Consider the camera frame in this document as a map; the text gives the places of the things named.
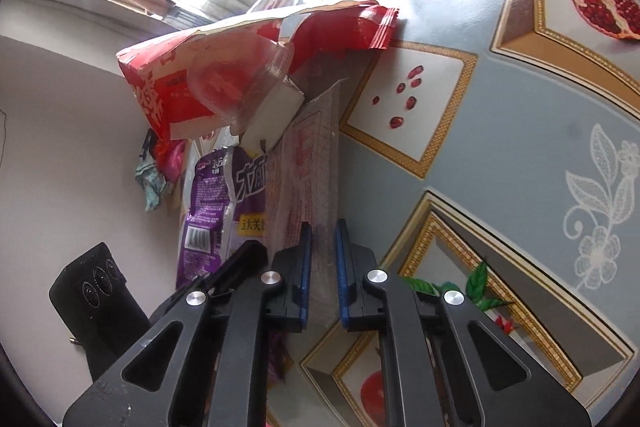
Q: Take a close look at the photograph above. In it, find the clear plastic wrapper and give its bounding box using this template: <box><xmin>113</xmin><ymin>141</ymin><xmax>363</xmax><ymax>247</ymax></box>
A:
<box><xmin>266</xmin><ymin>82</ymin><xmax>341</xmax><ymax>327</ymax></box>

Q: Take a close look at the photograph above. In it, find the red white snack bag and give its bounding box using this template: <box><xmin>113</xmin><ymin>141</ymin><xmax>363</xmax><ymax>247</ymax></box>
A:
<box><xmin>116</xmin><ymin>1</ymin><xmax>398</xmax><ymax>141</ymax></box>

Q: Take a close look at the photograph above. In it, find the white tissue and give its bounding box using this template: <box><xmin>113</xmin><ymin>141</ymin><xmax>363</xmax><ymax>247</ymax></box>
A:
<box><xmin>240</xmin><ymin>77</ymin><xmax>305</xmax><ymax>157</ymax></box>

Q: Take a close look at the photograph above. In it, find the purple snack packet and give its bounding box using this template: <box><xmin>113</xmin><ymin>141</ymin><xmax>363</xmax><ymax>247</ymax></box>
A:
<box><xmin>176</xmin><ymin>146</ymin><xmax>267</xmax><ymax>289</ymax></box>

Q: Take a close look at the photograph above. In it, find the red clothes pile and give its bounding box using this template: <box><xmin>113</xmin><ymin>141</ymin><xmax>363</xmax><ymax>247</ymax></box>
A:
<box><xmin>134</xmin><ymin>129</ymin><xmax>188</xmax><ymax>212</ymax></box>

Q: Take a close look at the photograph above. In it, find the clear plastic cup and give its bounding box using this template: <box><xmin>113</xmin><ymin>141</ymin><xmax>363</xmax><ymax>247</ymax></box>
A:
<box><xmin>186</xmin><ymin>30</ymin><xmax>294</xmax><ymax>133</ymax></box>

